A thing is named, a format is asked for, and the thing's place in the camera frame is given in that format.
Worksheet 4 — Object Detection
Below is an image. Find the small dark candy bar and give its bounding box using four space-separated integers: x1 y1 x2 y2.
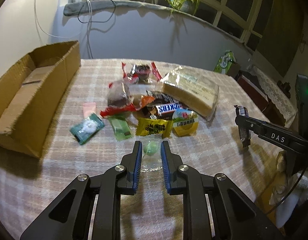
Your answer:
234 105 251 148

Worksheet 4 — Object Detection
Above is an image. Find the green round candy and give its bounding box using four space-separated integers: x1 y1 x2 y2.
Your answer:
141 134 162 172

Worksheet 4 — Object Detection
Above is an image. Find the Snickers bar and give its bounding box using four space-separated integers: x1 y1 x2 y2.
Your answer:
141 102 188 120

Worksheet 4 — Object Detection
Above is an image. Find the bread slice package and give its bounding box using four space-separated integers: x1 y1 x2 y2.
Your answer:
158 66 219 121

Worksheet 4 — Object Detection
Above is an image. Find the lace covered side table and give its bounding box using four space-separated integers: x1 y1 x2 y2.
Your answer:
235 66 297 128

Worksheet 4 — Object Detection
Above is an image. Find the light green candy packet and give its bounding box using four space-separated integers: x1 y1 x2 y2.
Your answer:
108 115 133 141

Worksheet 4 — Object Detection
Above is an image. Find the yellow jelly cup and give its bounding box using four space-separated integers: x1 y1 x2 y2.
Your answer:
172 109 198 137

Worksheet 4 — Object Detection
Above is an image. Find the yellow snack packet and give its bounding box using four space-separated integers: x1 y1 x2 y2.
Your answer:
135 118 173 138

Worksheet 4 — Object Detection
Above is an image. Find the dark green candy packet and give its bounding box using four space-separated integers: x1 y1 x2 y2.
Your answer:
70 113 105 145

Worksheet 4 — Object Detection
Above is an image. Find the plaid tablecloth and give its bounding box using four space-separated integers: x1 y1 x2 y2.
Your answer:
0 58 299 240

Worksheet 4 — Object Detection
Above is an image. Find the orange red snack wrapper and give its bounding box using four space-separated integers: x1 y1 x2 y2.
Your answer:
100 95 155 117

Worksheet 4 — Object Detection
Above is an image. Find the pink candy packet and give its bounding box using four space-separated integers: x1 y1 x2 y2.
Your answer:
83 102 96 118

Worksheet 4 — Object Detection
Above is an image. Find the brown cake clear packet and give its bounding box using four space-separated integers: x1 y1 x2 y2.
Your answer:
107 81 130 107

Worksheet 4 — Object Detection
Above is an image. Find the green white carton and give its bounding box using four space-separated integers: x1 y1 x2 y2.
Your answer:
214 50 236 74

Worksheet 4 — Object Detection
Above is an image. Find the red-edged dark plum packet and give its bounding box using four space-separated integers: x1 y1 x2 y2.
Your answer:
122 62 162 84

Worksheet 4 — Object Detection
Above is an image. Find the brown cardboard box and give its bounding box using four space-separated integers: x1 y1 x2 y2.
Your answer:
0 41 81 158

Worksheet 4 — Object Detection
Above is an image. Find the grey windowsill cloth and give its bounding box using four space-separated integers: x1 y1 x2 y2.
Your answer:
63 0 220 30

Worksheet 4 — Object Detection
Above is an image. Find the white cable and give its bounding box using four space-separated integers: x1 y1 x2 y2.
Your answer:
33 0 95 59

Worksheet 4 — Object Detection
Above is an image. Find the black cable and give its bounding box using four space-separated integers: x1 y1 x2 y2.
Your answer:
71 0 117 25

